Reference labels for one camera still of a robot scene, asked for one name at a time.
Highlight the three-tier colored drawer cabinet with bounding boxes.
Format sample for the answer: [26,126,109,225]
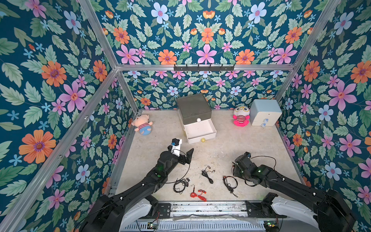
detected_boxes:
[176,93,217,144]

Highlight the grey top drawer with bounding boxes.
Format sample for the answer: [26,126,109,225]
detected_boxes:
[176,93,212,125]

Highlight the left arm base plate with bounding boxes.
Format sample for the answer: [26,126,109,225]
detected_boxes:
[151,203,172,219]

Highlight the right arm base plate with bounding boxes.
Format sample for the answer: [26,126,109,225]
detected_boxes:
[245,201,287,218]

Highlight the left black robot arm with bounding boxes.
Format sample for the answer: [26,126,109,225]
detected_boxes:
[79,148,194,232]

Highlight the black wall hook rail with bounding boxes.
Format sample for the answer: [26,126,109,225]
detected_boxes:
[174,64,235,72]

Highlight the pink pig plush toy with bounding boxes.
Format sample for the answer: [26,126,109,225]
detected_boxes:
[131,115,153,135]

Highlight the white drawer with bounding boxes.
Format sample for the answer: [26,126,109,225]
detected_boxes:
[184,119,217,144]

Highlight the black earphones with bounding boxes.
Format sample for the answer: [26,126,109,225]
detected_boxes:
[223,176,239,198]
[173,178,190,194]
[202,166,215,184]

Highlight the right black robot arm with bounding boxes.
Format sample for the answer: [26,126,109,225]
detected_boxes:
[232,152,356,232]

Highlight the white blue drawer cabinet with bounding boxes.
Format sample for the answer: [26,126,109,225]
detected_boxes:
[250,99,282,127]

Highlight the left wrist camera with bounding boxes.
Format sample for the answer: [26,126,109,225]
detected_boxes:
[171,138,182,156]

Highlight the pink white plush toy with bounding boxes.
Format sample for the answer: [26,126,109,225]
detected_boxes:
[233,106,250,127]

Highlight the red earphones front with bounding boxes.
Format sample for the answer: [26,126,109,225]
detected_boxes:
[190,185,207,202]

